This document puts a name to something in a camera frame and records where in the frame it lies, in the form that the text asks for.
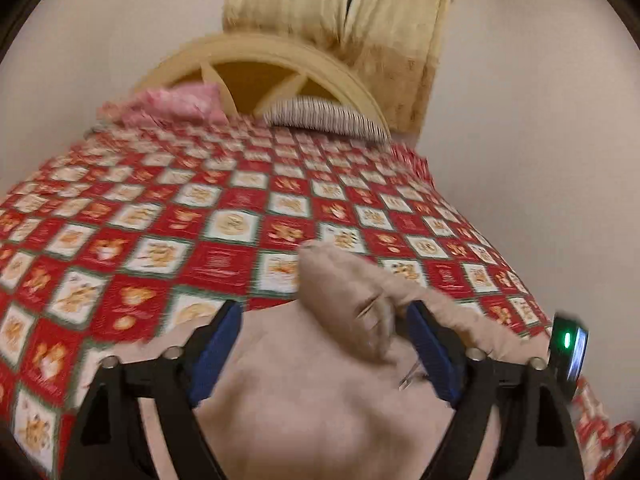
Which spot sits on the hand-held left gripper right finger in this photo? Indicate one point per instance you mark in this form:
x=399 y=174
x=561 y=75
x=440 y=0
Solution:
x=434 y=355

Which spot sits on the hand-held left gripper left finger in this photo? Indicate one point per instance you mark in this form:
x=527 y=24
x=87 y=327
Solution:
x=215 y=355

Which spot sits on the beige puffer jacket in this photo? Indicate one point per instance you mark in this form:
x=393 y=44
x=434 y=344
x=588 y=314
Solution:
x=310 y=400

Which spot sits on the red printed checkered bedspread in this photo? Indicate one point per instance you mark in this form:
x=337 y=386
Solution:
x=150 y=240

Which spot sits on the pink pillow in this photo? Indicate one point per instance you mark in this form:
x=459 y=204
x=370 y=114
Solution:
x=172 y=100

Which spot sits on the striped pillow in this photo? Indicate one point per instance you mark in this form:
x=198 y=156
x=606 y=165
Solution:
x=325 y=117

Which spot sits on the cream wooden arched headboard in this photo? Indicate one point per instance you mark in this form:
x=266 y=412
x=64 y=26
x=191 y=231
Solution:
x=280 y=52

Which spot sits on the yellow patterned curtain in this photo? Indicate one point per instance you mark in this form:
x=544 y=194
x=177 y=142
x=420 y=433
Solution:
x=390 y=25

